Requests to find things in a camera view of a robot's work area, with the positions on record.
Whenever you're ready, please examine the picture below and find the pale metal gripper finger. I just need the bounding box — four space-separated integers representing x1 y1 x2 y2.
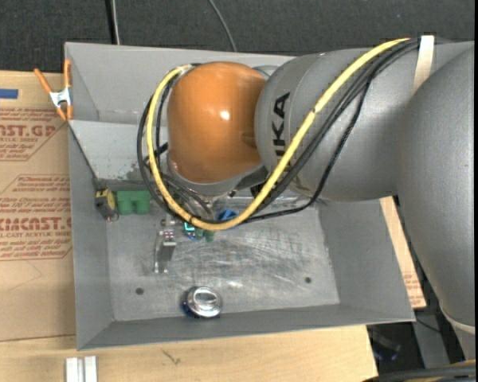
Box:
161 230 178 274
154 230 164 275

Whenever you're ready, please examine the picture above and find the green toy block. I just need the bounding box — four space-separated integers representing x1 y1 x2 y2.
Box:
116 189 153 216

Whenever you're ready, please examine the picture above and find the blue can with silver top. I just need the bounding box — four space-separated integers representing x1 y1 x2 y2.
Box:
179 285 225 319

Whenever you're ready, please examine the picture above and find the yellow and black tape measure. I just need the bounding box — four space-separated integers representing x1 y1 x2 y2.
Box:
94 188 120 221

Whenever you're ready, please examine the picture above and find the grey metal bin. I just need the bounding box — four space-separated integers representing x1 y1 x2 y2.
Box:
63 41 417 352

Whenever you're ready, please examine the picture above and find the brown cardboard board red print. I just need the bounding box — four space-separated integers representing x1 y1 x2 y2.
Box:
0 68 428 344

